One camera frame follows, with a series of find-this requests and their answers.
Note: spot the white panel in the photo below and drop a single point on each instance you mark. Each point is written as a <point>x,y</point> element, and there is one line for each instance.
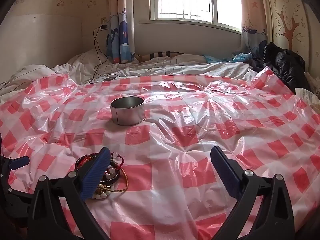
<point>42,40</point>

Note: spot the black wall charger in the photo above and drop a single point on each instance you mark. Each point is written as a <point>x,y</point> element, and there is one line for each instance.
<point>103,27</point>

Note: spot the dark round charging pad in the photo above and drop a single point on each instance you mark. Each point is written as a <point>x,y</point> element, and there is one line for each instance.
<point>110,78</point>

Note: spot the blue plastic bag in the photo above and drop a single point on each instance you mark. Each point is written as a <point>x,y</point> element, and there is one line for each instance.
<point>240,57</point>

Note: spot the blue whale print curtain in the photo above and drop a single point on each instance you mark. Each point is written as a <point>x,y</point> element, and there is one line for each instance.
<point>253,30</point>
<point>122,30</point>

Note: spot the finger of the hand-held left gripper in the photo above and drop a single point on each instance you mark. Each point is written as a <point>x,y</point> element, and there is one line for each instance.
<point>18,162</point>

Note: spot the white striped duvet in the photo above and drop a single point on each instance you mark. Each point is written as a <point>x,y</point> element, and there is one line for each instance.
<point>162,66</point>

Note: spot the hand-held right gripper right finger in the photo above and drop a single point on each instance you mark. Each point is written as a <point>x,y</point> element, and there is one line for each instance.
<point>225,172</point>

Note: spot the wardrobe with tree decal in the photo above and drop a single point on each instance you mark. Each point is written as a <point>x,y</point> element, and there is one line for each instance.
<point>287,30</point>

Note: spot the black striped pillow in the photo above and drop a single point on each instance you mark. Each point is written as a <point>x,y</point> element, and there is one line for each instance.
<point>160,55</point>

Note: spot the red checked plastic sheet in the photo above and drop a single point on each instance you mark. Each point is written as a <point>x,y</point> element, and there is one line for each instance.
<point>175,130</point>

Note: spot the black puffer jacket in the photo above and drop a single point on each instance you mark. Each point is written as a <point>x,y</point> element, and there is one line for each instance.
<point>285,65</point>

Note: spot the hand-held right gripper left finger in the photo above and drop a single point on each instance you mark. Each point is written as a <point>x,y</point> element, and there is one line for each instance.
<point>96,172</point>

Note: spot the white printed paper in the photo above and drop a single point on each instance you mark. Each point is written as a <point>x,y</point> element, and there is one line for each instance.
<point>306,96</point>

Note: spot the round silver metal tin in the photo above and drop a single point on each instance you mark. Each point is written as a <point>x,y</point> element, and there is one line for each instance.
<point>127,113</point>

